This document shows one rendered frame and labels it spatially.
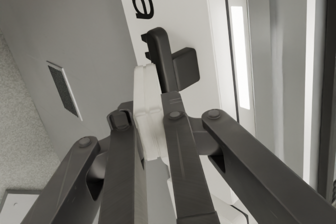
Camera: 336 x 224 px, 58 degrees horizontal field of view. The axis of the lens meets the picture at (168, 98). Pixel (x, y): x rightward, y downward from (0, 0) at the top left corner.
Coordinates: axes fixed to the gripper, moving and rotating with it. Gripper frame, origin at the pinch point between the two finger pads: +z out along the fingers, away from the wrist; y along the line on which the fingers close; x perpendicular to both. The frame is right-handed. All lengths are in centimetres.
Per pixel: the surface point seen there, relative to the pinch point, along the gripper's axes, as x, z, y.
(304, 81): -0.4, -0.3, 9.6
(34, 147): -48, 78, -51
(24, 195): -62, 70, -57
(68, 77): -10.4, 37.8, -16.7
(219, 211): -17.0, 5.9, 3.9
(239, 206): -16.5, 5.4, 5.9
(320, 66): 0.2, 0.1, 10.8
